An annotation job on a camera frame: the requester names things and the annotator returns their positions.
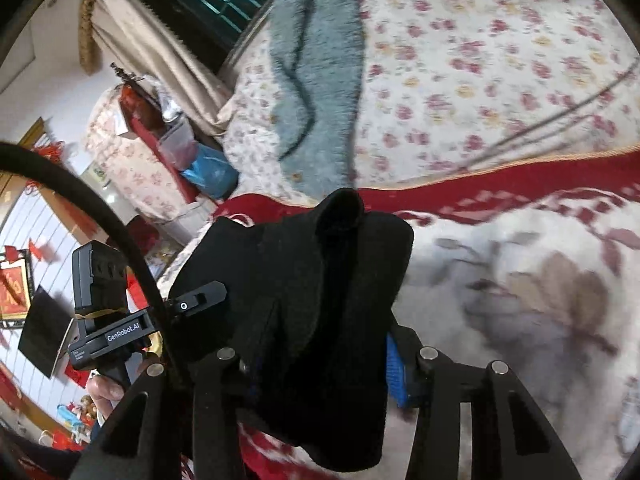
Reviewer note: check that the red knot decoration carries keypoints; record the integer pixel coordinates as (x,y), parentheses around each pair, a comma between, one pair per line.
(47,152)

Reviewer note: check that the black square board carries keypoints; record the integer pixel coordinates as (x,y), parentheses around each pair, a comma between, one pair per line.
(42,332)

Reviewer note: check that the person's left hand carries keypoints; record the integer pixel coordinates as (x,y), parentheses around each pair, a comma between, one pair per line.
(102,395)

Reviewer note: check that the floral covered bundle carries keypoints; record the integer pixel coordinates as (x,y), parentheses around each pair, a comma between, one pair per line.
(125,165)

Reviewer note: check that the beige curtain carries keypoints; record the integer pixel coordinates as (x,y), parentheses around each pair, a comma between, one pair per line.
(150,55)

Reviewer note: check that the red and white leaf blanket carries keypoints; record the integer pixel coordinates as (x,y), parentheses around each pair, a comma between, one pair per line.
(525,280)

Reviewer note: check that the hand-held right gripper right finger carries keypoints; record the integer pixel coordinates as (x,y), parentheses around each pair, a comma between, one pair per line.
(396,375)

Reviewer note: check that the black pants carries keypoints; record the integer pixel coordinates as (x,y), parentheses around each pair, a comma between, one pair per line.
(300,320)

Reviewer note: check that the blue plastic bag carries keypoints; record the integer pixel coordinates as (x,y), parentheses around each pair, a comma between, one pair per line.
(212,172)

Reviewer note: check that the red framed picture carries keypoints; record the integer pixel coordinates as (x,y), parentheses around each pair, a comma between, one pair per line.
(12,290)

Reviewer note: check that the clear plastic bag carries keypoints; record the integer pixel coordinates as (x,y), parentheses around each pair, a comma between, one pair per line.
(180,145)

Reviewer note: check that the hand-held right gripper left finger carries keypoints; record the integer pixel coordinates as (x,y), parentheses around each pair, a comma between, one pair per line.
(220,390)

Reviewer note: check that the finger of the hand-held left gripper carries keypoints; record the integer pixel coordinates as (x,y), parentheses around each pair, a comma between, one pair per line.
(200,297)

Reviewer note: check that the rose print quilt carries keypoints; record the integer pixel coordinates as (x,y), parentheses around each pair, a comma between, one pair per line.
(475,60)

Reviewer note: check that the teal fleece garment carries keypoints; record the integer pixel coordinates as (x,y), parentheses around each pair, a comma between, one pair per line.
(320,75)

